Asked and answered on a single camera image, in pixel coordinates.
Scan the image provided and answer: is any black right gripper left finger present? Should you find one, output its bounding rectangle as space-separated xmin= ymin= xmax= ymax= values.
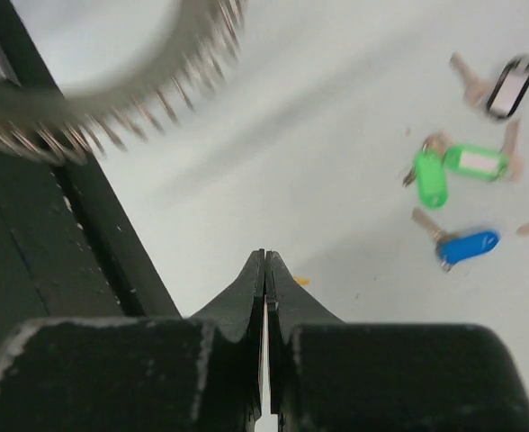
xmin=0 ymin=250 xmax=265 ymax=431

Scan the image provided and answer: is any blue tag key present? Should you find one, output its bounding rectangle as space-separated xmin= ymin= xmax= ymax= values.
xmin=411 ymin=208 xmax=500 ymax=272

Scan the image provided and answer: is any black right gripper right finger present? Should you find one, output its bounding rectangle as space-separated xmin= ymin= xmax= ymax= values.
xmin=264 ymin=251 xmax=529 ymax=431

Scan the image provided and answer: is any green tag key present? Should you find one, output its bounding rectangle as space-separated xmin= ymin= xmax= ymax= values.
xmin=444 ymin=120 xmax=525 ymax=182
xmin=402 ymin=132 xmax=448 ymax=209

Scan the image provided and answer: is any black tag key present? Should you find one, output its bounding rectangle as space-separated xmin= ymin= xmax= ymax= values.
xmin=450 ymin=52 xmax=529 ymax=122

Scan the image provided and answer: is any metal disc with keyrings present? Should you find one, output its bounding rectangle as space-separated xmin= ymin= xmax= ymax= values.
xmin=0 ymin=1 xmax=247 ymax=166

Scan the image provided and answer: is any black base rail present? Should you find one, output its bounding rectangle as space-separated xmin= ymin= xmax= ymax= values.
xmin=0 ymin=1 xmax=179 ymax=347

